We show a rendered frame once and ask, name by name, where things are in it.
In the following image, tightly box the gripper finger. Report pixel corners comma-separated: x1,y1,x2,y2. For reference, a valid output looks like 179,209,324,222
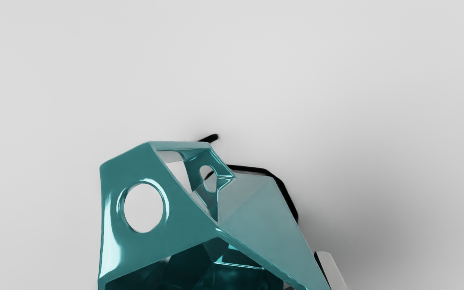
314,251,349,290

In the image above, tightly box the teal faceted mug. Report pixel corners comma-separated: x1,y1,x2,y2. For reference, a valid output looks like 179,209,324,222
98,141,331,290

